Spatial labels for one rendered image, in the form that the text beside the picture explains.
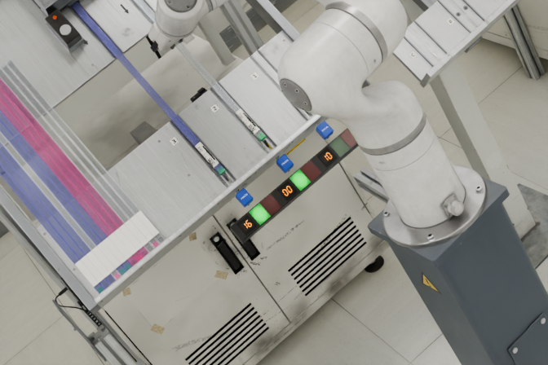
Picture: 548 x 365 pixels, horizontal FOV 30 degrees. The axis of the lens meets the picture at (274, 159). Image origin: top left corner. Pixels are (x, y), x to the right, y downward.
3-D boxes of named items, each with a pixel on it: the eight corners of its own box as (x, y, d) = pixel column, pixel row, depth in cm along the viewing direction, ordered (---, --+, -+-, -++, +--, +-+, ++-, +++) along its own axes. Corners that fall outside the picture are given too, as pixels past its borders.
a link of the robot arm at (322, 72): (440, 111, 165) (380, -8, 152) (369, 189, 158) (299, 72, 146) (389, 99, 174) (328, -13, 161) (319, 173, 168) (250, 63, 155)
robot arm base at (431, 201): (510, 186, 172) (470, 105, 162) (433, 263, 167) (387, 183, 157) (436, 157, 187) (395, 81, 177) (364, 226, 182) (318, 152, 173)
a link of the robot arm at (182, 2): (187, -16, 199) (147, 7, 197) (192, -38, 186) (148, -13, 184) (210, 19, 199) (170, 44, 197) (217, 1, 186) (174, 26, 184)
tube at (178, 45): (266, 138, 212) (266, 136, 211) (260, 142, 212) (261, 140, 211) (112, -33, 221) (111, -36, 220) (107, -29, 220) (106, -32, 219)
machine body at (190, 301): (402, 259, 278) (300, 88, 245) (205, 434, 265) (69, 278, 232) (288, 181, 332) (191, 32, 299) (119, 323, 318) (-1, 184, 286)
